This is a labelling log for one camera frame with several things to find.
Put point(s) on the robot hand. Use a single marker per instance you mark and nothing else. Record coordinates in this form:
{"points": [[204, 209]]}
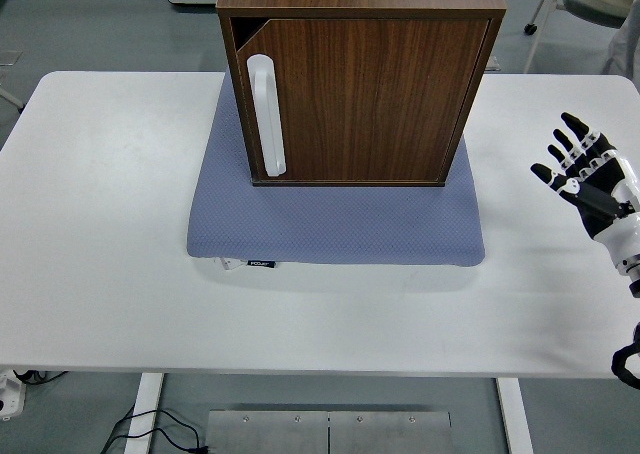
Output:
{"points": [[615, 199]]}

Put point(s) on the brown wooden cabinet door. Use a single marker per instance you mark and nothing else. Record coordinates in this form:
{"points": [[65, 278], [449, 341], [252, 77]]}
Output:
{"points": [[375, 99]]}

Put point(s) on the wheeled chair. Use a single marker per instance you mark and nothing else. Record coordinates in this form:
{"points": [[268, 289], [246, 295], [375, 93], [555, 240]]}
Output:
{"points": [[595, 4]]}

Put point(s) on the blue textured mat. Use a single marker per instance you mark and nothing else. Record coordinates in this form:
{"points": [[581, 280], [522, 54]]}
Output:
{"points": [[325, 224]]}

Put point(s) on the dark mat label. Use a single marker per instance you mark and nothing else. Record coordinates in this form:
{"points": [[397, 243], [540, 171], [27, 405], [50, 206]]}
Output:
{"points": [[261, 264]]}

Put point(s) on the white mat tag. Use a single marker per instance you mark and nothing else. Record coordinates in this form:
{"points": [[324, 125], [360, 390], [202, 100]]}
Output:
{"points": [[231, 264]]}

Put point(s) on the grey metal plate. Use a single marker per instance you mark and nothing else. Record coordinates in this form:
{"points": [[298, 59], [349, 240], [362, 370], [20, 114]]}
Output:
{"points": [[280, 436]]}

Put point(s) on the grey stand leg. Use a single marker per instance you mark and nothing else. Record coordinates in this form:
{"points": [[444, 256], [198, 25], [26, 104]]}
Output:
{"points": [[11, 99]]}

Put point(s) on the clear floor plate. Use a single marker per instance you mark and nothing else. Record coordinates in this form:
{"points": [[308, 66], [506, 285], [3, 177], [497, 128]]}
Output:
{"points": [[10, 58]]}

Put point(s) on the white power strip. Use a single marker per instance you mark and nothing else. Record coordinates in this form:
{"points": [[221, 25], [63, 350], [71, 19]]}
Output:
{"points": [[10, 399]]}

